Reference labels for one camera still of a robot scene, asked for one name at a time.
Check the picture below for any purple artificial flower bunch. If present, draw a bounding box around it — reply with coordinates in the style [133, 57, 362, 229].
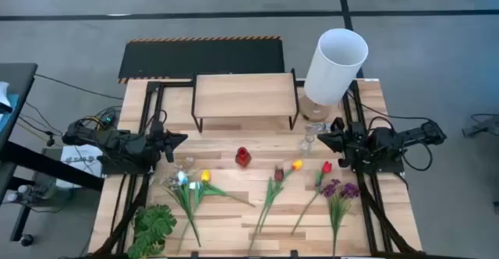
[321, 179, 362, 258]

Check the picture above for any white crumpled paper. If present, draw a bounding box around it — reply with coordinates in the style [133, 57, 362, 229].
[0, 81, 12, 114]

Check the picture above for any green monstera leaf plant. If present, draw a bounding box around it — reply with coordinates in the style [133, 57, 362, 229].
[126, 204, 179, 259]

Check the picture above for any black hazard-striped floor mat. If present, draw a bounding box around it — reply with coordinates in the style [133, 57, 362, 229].
[118, 35, 285, 85]

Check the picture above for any white shade table lamp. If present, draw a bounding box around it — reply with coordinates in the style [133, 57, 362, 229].
[299, 27, 370, 122]

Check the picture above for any clear glass vase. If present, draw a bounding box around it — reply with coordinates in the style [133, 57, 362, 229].
[299, 133, 316, 157]

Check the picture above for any black aluminium table frame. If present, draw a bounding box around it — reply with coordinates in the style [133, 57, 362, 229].
[91, 77, 426, 258]

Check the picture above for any red artificial tulip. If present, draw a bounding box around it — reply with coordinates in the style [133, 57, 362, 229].
[290, 160, 333, 236]

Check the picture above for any black desk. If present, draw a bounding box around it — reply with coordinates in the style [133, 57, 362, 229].
[0, 62, 105, 248]

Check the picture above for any white small blossom spray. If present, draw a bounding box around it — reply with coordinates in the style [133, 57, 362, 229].
[161, 156, 202, 248]

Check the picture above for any black floor cable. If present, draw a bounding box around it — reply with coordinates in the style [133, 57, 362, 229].
[34, 73, 125, 101]

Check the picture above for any wooden shelf with black legs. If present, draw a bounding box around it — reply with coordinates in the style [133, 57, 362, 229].
[190, 68, 300, 133]

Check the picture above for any red glass vase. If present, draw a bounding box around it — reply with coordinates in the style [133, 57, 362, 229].
[235, 147, 253, 169]

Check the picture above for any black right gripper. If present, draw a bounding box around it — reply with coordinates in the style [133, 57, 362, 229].
[317, 117, 358, 169]

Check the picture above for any black floor stand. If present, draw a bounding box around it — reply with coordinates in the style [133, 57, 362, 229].
[462, 112, 499, 139]

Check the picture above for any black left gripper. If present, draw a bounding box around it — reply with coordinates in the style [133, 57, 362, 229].
[150, 119, 189, 164]

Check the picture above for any orange yellow artificial tulip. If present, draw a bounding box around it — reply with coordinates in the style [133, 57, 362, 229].
[257, 159, 304, 235]

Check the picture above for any white cardboard box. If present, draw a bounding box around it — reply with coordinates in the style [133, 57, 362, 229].
[55, 144, 106, 190]

